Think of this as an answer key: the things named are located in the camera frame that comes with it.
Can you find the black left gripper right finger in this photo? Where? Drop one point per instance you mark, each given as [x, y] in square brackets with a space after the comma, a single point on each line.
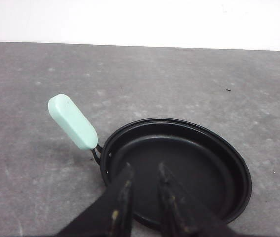
[182, 215]

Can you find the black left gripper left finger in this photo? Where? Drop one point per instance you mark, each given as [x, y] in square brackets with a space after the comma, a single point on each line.
[110, 215]

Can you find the black frying pan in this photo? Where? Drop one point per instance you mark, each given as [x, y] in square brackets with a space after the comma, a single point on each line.
[206, 164]

